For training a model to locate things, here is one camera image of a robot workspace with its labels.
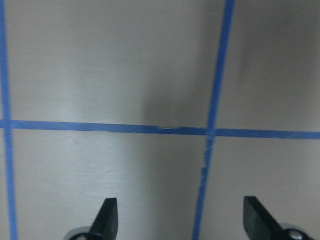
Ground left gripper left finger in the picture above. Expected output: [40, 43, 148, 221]
[65, 197, 120, 240]

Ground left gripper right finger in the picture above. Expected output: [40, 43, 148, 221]
[243, 195, 311, 240]

